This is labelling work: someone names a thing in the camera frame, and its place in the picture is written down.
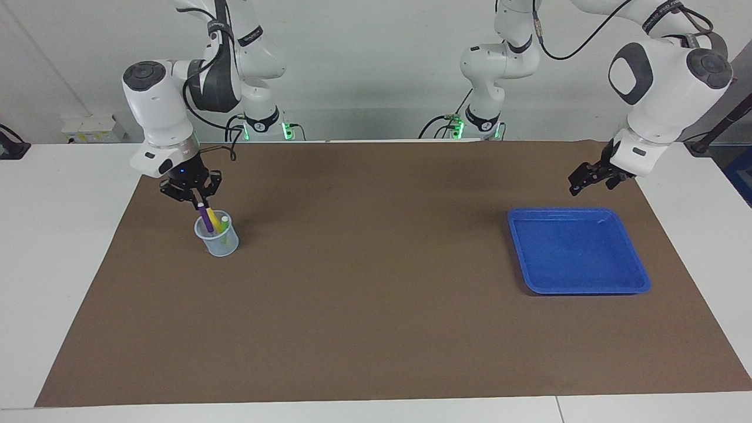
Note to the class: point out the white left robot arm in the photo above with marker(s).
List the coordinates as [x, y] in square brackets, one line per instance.
[664, 88]

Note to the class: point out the clear plastic cup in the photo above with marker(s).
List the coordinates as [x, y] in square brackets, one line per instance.
[220, 249]

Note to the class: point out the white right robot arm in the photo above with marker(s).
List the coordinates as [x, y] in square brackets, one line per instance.
[158, 106]

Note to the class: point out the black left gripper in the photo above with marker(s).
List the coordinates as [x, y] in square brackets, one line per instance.
[608, 158]

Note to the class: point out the blue plastic tray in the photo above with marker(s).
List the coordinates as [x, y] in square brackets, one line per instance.
[576, 252]

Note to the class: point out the purple marker pen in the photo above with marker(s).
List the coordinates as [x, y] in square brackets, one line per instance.
[205, 217]

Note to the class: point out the black stand pole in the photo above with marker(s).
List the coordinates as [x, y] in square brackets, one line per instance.
[728, 117]

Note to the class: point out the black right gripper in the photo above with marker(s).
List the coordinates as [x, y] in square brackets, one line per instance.
[185, 173]

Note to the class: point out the green marker pen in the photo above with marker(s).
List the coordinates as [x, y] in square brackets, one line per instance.
[224, 220]

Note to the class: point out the brown paper table mat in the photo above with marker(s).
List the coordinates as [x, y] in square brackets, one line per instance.
[376, 294]

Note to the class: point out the black clamp mount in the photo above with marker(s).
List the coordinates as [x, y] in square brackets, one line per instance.
[12, 150]

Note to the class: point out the yellow marker pen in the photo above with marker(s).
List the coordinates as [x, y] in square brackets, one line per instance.
[217, 225]

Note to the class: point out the blue object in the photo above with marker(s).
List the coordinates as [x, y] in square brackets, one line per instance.
[741, 176]

